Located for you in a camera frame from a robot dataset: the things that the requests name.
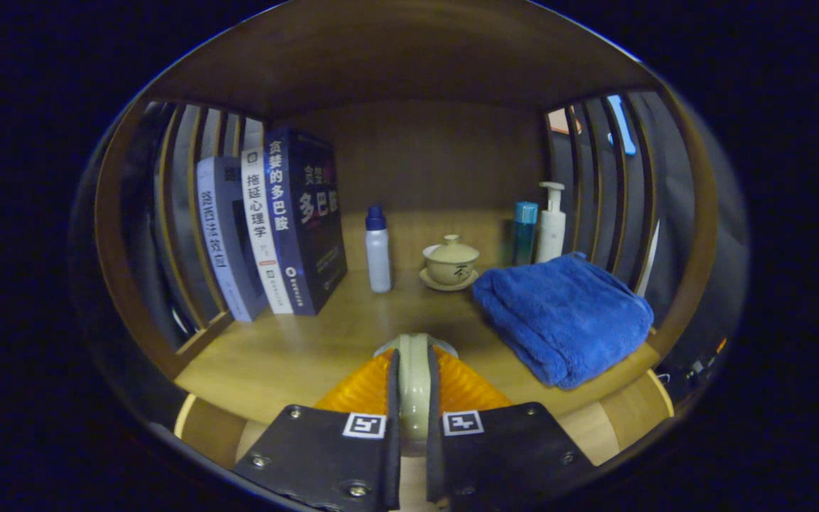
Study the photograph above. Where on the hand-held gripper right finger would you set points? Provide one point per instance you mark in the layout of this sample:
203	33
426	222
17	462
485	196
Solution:
434	441

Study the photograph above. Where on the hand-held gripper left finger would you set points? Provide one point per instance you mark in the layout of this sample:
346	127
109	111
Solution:
392	427

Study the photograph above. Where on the pale green plastic item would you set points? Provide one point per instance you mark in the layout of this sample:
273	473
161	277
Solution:
414	384

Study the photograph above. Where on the wooden countertop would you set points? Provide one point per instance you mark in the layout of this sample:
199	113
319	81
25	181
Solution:
324	341

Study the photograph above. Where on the wooden cabinet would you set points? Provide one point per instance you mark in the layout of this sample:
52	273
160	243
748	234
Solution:
409	57

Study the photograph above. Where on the beige saucer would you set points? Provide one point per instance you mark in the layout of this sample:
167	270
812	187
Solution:
427	280

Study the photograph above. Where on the beige lidded tea cup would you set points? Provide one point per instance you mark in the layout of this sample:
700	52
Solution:
452	267

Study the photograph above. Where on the white bottle with blue cap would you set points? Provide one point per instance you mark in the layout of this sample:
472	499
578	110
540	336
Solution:
379	256

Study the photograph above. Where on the folded blue towel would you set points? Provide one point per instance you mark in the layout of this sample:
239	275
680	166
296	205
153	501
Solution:
566	320

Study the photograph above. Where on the teal bottle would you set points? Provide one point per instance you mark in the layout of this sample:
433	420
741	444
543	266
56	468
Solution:
524	235

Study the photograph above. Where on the dark blue book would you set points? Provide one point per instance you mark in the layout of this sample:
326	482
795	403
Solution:
310	213

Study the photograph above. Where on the white pump bottle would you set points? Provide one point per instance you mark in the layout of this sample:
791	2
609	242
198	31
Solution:
550	235

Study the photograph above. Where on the white book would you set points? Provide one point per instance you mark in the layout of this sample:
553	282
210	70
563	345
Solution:
260	227

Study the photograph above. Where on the light blue book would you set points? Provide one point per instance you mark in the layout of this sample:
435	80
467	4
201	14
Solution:
221	242

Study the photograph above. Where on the black backdrop cloth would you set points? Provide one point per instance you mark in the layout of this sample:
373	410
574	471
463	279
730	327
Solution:
600	192

